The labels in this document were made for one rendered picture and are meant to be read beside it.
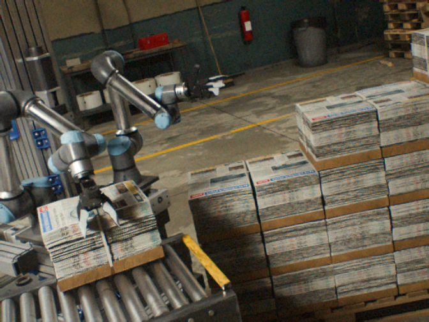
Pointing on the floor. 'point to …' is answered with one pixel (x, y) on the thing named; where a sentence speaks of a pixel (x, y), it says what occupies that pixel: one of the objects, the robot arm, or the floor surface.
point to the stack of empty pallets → (412, 15)
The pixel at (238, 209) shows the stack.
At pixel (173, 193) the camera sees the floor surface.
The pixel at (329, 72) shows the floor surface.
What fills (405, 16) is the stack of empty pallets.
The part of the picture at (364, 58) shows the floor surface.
